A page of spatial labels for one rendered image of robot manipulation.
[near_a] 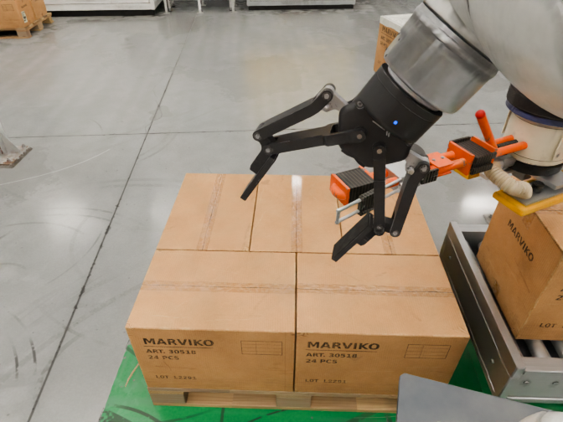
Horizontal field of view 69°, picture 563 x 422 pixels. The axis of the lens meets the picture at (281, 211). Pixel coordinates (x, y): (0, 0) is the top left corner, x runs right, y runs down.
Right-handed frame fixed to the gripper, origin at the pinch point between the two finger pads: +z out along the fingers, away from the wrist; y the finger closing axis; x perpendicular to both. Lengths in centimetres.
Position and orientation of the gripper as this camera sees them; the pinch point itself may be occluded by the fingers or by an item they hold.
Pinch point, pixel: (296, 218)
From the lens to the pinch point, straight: 50.5
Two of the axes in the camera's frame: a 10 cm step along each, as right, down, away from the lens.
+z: -5.3, 6.2, 5.7
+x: -2.2, 5.5, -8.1
